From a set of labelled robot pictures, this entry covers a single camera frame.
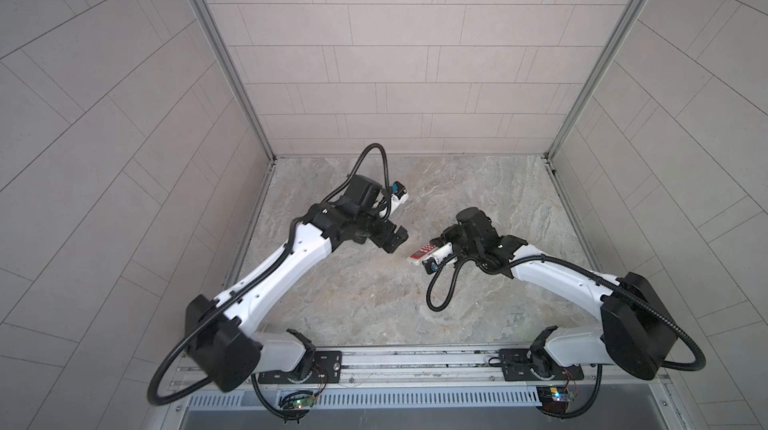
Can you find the aluminium corner post left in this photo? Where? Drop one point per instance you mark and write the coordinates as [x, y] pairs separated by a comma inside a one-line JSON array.
[[216, 42]]

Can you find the left circuit board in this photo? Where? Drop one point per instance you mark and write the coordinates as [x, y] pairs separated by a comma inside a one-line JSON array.
[[301, 400]]

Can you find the aluminium corner post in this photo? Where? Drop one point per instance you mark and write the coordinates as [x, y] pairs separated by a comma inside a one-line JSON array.
[[617, 37], [216, 42]]

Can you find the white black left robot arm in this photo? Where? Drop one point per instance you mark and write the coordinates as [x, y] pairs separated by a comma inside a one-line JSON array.
[[230, 347]]

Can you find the circuit board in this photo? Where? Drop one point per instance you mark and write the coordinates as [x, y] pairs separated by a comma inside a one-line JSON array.
[[555, 399], [301, 400]]

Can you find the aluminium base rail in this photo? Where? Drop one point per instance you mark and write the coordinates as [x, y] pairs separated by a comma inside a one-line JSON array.
[[427, 377]]

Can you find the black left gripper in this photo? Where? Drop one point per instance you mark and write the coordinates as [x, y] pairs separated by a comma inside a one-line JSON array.
[[395, 240]]

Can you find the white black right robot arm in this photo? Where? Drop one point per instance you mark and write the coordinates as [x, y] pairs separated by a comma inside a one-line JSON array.
[[633, 327]]

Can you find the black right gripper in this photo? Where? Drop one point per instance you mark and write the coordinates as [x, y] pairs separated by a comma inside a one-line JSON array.
[[448, 234]]

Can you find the white remote control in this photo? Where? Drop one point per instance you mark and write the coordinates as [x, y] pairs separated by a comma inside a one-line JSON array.
[[430, 249]]

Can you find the aluminium corner post right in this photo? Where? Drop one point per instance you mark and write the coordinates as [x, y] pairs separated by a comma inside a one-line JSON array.
[[617, 37]]

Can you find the right circuit board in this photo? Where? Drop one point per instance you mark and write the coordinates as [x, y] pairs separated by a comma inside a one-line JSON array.
[[555, 399]]

